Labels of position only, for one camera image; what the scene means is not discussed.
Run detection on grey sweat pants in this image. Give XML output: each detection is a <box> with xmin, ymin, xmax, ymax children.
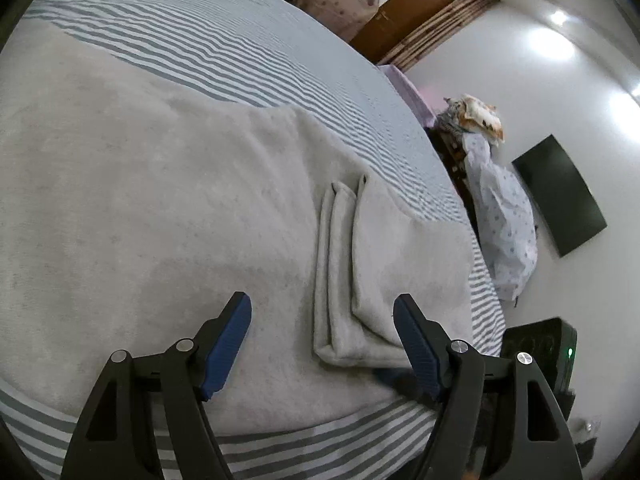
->
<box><xmin>1</xmin><ymin>20</ymin><xmax>473</xmax><ymax>434</ymax></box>

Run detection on white dotted cover cloth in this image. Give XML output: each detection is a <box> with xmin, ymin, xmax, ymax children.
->
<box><xmin>462</xmin><ymin>133</ymin><xmax>538</xmax><ymax>302</ymax></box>

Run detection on lilac cloth covered table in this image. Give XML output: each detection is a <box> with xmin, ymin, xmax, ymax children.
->
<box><xmin>378</xmin><ymin>64</ymin><xmax>436</xmax><ymax>128</ymax></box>

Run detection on striped brown side curtain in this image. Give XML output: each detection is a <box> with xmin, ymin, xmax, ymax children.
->
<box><xmin>378</xmin><ymin>0</ymin><xmax>500</xmax><ymax>73</ymax></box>

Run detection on brown wooden door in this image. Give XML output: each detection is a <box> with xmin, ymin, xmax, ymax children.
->
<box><xmin>349</xmin><ymin>0</ymin><xmax>454</xmax><ymax>64</ymax></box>

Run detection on black wall television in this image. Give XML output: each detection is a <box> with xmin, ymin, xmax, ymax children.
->
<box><xmin>512</xmin><ymin>134</ymin><xmax>608</xmax><ymax>257</ymax></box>

